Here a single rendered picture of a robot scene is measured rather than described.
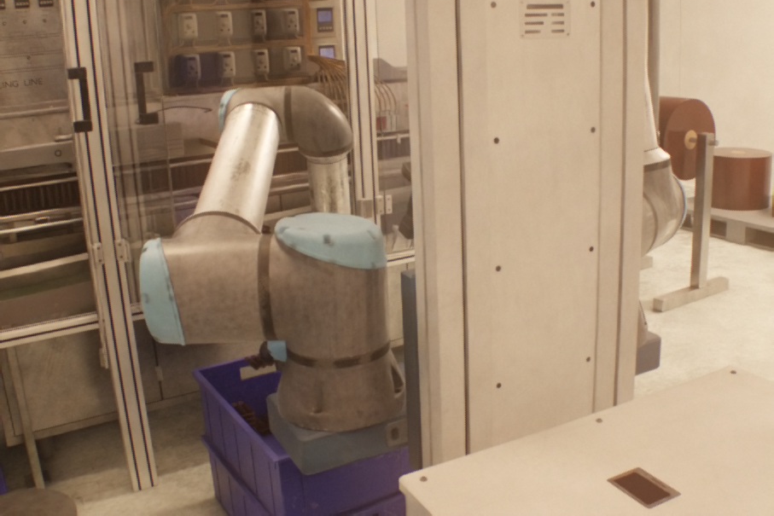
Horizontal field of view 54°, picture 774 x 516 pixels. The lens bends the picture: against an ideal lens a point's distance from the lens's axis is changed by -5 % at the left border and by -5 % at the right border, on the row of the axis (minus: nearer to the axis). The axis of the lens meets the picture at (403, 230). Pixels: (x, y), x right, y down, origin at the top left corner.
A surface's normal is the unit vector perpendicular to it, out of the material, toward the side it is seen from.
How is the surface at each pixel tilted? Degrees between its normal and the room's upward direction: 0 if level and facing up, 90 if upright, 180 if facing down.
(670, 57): 90
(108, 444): 0
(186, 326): 109
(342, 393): 70
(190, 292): 75
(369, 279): 90
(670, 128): 90
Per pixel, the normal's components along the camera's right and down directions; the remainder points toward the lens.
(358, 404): 0.31, -0.12
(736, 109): -0.85, 0.16
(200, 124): 0.52, 0.19
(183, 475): -0.04, -0.97
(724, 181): -0.64, 0.22
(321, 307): 0.01, 0.29
